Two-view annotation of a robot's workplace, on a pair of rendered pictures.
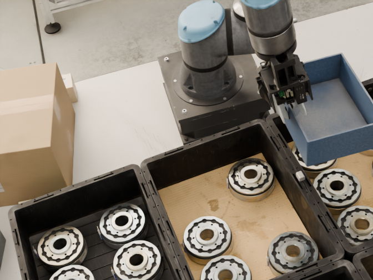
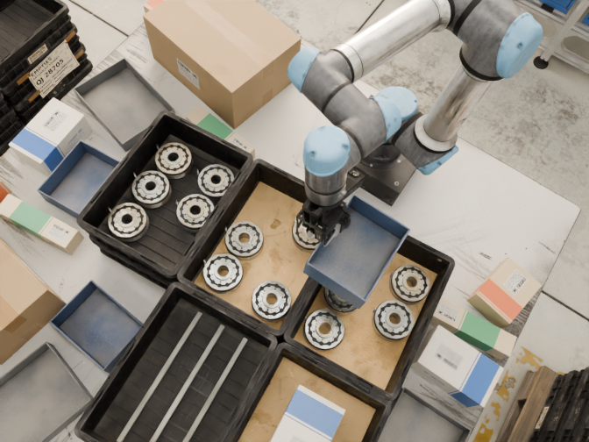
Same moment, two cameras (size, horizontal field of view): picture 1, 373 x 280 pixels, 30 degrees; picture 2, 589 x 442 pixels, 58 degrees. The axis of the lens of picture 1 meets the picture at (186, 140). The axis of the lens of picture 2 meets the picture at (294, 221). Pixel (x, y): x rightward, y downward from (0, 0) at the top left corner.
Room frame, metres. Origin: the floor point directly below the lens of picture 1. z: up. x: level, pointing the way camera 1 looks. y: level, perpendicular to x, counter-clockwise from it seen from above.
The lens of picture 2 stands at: (0.45, -0.37, 2.21)
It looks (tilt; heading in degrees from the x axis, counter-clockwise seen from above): 67 degrees down; 30
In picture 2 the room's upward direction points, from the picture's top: 10 degrees clockwise
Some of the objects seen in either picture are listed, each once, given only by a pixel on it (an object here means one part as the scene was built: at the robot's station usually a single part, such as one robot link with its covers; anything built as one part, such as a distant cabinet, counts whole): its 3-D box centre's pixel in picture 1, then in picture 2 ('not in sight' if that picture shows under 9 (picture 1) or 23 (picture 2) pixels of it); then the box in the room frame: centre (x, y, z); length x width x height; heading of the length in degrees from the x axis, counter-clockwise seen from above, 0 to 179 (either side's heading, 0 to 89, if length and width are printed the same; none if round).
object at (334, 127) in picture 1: (324, 107); (356, 250); (0.90, -0.27, 1.10); 0.20 x 0.15 x 0.07; 6
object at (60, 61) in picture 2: not in sight; (53, 68); (1.00, 1.18, 0.41); 0.31 x 0.02 x 0.16; 5
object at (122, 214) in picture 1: (121, 221); (216, 179); (0.90, 0.17, 0.86); 0.05 x 0.05 x 0.01
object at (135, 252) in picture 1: (136, 260); (195, 210); (0.80, 0.15, 0.86); 0.05 x 0.05 x 0.01
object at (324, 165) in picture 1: (314, 151); not in sight; (0.99, -0.28, 0.86); 0.10 x 0.10 x 0.01
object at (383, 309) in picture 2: not in sight; (393, 319); (0.91, -0.44, 0.86); 0.10 x 0.10 x 0.01
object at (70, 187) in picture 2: not in sight; (82, 181); (0.68, 0.52, 0.74); 0.20 x 0.15 x 0.07; 10
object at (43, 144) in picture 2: not in sight; (52, 137); (0.72, 0.69, 0.74); 0.20 x 0.12 x 0.09; 10
